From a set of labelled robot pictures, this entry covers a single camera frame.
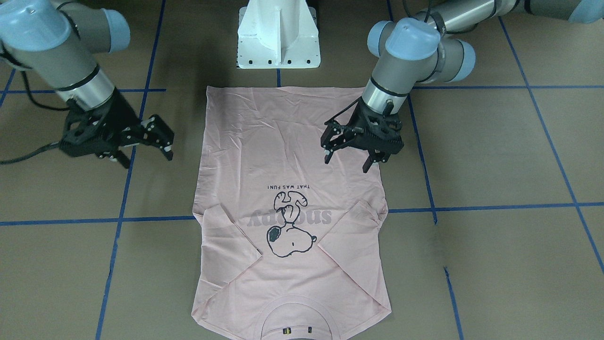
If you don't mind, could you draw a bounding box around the black braided cable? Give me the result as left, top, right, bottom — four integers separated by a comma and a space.
0, 47, 67, 165

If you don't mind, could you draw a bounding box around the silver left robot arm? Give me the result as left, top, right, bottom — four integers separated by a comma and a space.
320, 0, 603, 172

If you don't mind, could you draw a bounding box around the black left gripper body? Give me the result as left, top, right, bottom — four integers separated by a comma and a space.
347, 97, 404, 161

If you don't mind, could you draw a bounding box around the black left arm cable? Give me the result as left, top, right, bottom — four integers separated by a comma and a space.
330, 0, 439, 128

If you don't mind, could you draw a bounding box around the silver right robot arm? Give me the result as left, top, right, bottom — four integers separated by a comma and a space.
0, 0, 175, 169

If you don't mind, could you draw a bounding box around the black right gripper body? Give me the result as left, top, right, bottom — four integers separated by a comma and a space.
59, 90, 142, 157

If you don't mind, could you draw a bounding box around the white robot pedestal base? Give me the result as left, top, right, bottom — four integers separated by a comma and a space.
236, 0, 321, 69

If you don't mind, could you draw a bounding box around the pink Snoopy t-shirt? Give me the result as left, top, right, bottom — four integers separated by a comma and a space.
191, 87, 391, 340

